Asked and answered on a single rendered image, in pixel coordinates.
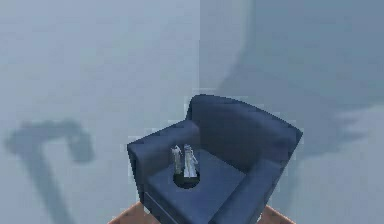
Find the gray pitcher with handle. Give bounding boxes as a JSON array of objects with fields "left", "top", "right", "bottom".
[{"left": 170, "top": 145, "right": 183, "bottom": 176}]

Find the clear water bottle with handle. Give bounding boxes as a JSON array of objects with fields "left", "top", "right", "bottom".
[{"left": 182, "top": 143, "right": 199, "bottom": 179}]

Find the dark blue armchair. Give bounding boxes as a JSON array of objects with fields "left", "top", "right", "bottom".
[{"left": 126, "top": 94, "right": 304, "bottom": 224}]

